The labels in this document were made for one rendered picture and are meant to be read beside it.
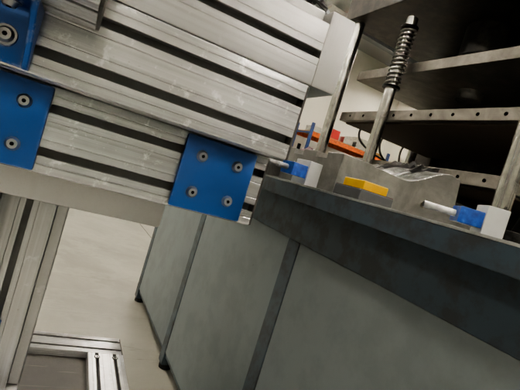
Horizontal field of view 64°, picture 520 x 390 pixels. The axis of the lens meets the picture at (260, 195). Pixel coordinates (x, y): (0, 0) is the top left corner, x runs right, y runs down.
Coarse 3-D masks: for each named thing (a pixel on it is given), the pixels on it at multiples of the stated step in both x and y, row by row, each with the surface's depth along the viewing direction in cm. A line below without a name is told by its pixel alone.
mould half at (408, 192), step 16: (320, 160) 97; (336, 160) 92; (352, 160) 91; (288, 176) 109; (320, 176) 96; (336, 176) 90; (352, 176) 92; (368, 176) 94; (384, 176) 96; (400, 176) 106; (416, 176) 104; (432, 176) 102; (448, 176) 104; (400, 192) 99; (416, 192) 101; (432, 192) 103; (448, 192) 105; (400, 208) 99; (416, 208) 102; (464, 224) 110
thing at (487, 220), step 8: (424, 200) 72; (432, 208) 72; (440, 208) 71; (448, 208) 71; (456, 208) 72; (464, 208) 69; (480, 208) 72; (488, 208) 69; (496, 208) 68; (456, 216) 71; (464, 216) 69; (472, 216) 69; (480, 216) 69; (488, 216) 69; (496, 216) 68; (504, 216) 68; (472, 224) 69; (480, 224) 69; (488, 224) 69; (496, 224) 68; (504, 224) 68; (480, 232) 69; (488, 232) 69; (496, 232) 68; (504, 232) 68
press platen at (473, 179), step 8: (376, 160) 202; (432, 168) 171; (440, 168) 167; (456, 176) 160; (464, 176) 157; (472, 176) 154; (480, 176) 151; (488, 176) 148; (496, 176) 145; (464, 184) 156; (472, 184) 153; (480, 184) 150; (488, 184) 147; (496, 184) 145
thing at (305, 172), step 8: (272, 160) 87; (288, 160) 90; (304, 160) 92; (288, 168) 89; (296, 168) 88; (304, 168) 90; (312, 168) 90; (320, 168) 92; (296, 176) 93; (304, 176) 90; (312, 176) 91; (304, 184) 90; (312, 184) 91
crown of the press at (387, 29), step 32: (352, 0) 240; (384, 0) 213; (416, 0) 195; (448, 0) 187; (480, 0) 180; (512, 0) 173; (384, 32) 240; (448, 32) 217; (480, 32) 194; (512, 32) 192; (480, 96) 197
